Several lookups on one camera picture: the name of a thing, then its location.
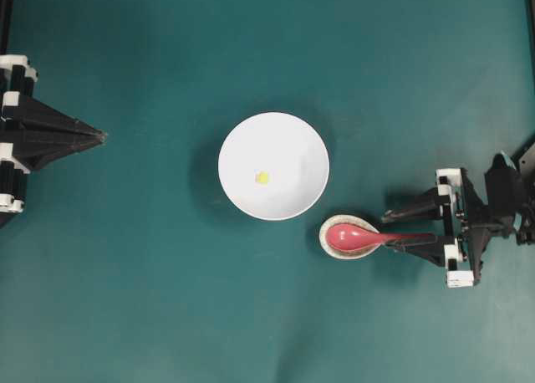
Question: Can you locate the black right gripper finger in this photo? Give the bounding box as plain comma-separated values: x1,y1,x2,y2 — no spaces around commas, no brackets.
380,184,454,223
384,233,456,268

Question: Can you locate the right gripper black-white body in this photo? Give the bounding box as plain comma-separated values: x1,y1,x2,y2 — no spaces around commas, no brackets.
436,168,487,289

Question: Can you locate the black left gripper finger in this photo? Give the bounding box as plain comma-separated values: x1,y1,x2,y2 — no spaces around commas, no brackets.
1,131,106,171
1,91,105,135

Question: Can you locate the left gripper black-white body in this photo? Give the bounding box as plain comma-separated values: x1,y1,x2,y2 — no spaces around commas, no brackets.
1,55,38,227

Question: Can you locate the pink plastic soup spoon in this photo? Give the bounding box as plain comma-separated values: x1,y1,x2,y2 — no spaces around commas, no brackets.
326,223,437,252

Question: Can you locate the yellow hexagonal prism block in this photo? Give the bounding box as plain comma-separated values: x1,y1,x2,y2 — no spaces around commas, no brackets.
255,171,270,185

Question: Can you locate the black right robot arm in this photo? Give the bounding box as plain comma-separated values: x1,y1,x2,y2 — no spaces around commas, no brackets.
381,146,534,288

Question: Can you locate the speckled teardrop spoon rest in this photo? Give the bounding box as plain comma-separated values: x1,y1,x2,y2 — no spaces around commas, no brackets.
318,214,380,260

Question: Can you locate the white round bowl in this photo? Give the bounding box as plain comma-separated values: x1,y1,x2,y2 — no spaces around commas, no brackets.
217,112,330,221

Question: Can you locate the black left frame rail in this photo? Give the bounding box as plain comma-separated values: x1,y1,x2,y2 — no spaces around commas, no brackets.
0,0,13,55

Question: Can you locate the black frame rail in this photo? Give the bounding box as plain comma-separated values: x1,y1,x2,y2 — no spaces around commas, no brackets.
525,0,535,59
0,0,13,55

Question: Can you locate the black right frame rail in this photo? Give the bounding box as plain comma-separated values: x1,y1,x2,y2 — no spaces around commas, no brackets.
525,0,535,59

